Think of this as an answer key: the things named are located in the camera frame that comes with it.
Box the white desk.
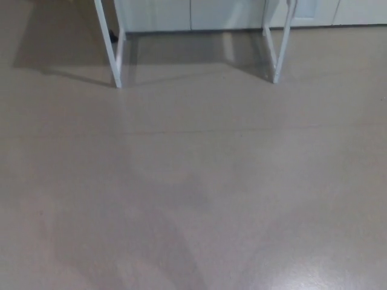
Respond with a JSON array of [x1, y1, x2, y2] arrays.
[[93, 0, 299, 89]]

